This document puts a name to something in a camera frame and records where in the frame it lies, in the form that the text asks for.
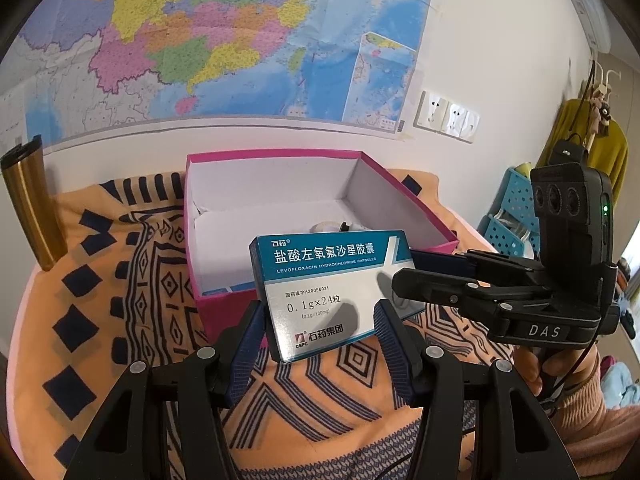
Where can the orange patterned blanket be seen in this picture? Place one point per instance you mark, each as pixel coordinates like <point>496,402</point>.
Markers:
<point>100,270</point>

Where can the person's right forearm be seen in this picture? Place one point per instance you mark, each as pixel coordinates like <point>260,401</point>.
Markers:
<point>600,410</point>

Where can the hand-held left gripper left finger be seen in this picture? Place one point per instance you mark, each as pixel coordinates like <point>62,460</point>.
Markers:
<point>245,355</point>

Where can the person's right hand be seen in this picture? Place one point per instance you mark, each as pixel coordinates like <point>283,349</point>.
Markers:
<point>530,370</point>

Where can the pink cardboard box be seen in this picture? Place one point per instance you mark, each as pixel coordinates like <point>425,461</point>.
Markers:
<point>220,310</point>

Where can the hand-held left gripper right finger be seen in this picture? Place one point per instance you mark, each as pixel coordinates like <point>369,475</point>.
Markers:
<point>395,355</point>

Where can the white coat rack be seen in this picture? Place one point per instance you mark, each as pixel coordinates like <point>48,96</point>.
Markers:
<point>600,95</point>

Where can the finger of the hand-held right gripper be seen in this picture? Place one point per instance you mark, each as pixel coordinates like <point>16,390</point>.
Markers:
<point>450,295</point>
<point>480,265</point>

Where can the blue white medicine box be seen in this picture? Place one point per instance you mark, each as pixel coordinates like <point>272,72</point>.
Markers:
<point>320,295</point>

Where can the gold metal cylinder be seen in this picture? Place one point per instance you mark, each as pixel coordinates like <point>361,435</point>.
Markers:
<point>27,200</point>

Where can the white air conditioner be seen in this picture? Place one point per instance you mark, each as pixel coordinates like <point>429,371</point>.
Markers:
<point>585,5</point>

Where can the light blue cloth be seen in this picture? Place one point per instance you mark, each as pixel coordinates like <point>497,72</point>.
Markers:
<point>622,385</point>

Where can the colourful wall map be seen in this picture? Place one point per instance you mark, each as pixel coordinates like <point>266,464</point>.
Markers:
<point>200,35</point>

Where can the yellow coat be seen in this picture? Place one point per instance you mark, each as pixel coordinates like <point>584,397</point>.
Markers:
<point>612,150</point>

